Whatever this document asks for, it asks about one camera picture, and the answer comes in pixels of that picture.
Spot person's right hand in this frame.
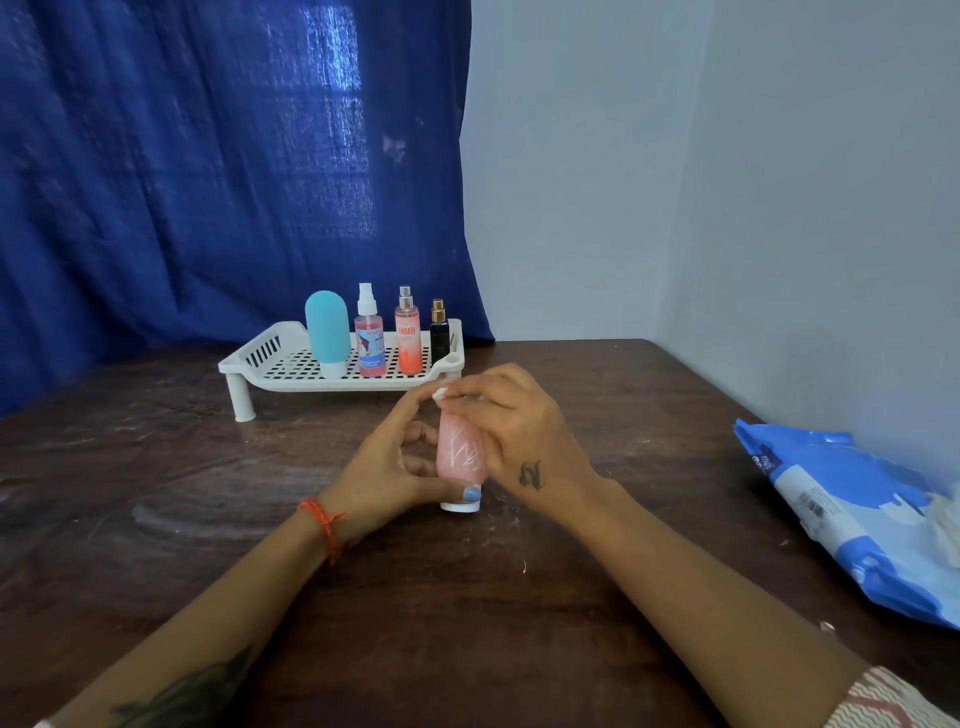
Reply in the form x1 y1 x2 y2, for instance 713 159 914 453
431 363 605 530

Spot person's left hand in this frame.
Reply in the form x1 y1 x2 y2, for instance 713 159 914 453
318 383 483 549

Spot pink squeeze bottle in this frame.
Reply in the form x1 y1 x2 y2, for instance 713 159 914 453
435 408 489 514

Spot pink spray bottle white cap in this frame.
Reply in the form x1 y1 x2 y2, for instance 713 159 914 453
353 281 388 379

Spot orange spray bottle silver cap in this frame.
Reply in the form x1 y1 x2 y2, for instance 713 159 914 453
394 284 424 376

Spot white perforated plastic rack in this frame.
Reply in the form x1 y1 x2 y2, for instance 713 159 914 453
218 318 466 424

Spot black perfume bottle gold cap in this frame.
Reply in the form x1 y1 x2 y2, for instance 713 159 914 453
429 298 452 365

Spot teal squeeze bottle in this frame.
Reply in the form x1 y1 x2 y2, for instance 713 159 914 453
303 290 353 380

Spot blue white wet wipes pack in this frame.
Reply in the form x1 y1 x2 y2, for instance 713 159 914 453
732 418 960 631

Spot person's left forearm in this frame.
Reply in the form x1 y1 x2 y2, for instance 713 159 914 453
48 506 343 728

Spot dark wooden table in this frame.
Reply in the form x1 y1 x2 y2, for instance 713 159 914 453
0 338 960 728

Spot dark blue curtain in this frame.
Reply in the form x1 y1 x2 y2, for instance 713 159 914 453
0 0 496 418

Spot patterned right sleeve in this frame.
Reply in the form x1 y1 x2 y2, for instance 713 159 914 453
824 665 960 728

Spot orange thread bracelet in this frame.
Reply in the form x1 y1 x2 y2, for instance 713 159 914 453
297 497 347 567

